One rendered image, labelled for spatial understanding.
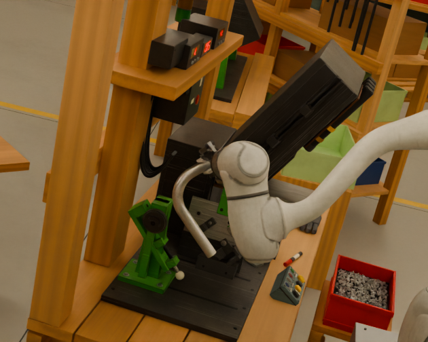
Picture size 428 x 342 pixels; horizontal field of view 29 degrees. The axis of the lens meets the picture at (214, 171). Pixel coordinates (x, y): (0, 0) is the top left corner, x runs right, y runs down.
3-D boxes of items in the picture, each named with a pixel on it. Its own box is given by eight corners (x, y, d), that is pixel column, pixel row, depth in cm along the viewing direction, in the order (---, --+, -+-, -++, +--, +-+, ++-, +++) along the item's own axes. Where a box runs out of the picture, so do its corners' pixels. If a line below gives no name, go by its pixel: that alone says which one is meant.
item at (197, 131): (219, 211, 311) (238, 128, 298) (198, 242, 283) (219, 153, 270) (173, 197, 314) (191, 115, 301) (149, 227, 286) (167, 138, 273)
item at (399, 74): (401, 79, 1007) (412, 45, 991) (450, 102, 948) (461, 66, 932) (329, 77, 939) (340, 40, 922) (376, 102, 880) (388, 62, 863)
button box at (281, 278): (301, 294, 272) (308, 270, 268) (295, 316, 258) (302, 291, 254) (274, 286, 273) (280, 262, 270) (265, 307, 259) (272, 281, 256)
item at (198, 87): (198, 112, 270) (208, 70, 264) (184, 126, 254) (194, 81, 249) (163, 102, 272) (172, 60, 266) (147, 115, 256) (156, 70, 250)
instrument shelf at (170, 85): (242, 45, 308) (244, 34, 306) (173, 101, 225) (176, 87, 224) (179, 28, 311) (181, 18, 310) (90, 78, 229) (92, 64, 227)
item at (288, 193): (315, 199, 289) (317, 191, 288) (309, 215, 274) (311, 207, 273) (211, 168, 295) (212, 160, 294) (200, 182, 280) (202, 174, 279)
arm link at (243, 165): (210, 145, 197) (219, 199, 198) (228, 143, 182) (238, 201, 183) (251, 138, 200) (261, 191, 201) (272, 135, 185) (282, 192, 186)
